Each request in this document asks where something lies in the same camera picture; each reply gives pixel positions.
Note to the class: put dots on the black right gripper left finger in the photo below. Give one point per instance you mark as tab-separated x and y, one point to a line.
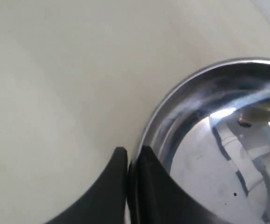
104	202

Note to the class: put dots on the ribbed stainless steel bowl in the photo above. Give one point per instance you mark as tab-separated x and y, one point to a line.
224	105

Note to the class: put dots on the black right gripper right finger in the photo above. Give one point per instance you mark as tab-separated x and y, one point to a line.
201	188

